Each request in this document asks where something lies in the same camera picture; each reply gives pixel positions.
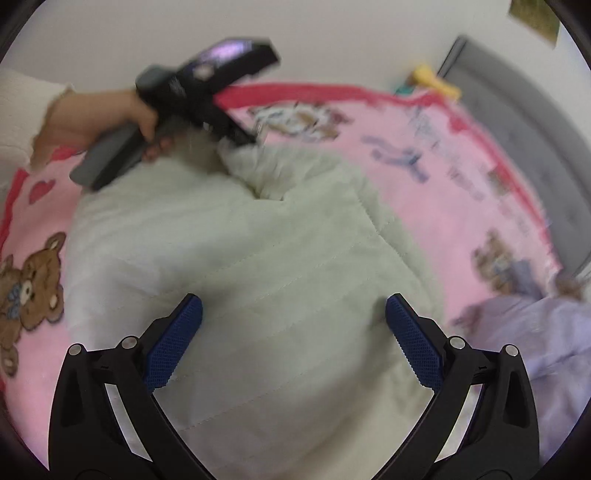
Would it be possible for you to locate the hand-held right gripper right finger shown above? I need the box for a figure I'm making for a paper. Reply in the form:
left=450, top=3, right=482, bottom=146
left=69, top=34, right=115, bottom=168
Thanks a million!
left=385, top=292, right=541, bottom=480

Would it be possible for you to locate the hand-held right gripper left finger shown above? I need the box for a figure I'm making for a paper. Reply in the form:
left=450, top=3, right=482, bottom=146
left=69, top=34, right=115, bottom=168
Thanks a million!
left=47, top=293, right=219, bottom=480

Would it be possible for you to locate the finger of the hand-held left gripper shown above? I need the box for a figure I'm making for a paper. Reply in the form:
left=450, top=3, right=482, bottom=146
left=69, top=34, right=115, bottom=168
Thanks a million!
left=213, top=108, right=259, bottom=147

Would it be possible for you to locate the cream quilted blanket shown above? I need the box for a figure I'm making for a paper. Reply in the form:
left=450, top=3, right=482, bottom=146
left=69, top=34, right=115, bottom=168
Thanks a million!
left=62, top=138, right=462, bottom=480

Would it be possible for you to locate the person's left forearm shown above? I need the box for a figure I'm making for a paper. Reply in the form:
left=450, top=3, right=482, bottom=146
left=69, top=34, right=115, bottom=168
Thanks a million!
left=0, top=69, right=139, bottom=197

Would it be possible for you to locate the person's left hand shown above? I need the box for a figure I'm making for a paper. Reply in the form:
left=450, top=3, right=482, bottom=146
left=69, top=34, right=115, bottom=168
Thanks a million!
left=121, top=89, right=175, bottom=163

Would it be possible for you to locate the lilac cloth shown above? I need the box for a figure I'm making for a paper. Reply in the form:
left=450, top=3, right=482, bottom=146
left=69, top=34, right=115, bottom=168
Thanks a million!
left=450, top=294, right=591, bottom=468

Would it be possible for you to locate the pink printed blanket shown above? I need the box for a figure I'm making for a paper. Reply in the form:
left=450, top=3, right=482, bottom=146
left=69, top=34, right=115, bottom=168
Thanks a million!
left=0, top=82, right=570, bottom=462

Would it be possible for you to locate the yellow plush toy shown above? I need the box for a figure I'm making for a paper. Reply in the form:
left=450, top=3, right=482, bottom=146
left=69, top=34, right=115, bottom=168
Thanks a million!
left=410, top=65, right=462, bottom=100

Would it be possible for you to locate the grey upholstered headboard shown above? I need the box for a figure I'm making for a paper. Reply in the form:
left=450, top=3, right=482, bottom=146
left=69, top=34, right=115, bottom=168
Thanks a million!
left=436, top=36, right=591, bottom=283

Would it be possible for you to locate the green wall picture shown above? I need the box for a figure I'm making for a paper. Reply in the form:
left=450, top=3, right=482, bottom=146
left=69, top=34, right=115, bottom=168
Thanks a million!
left=508, top=0, right=562, bottom=48

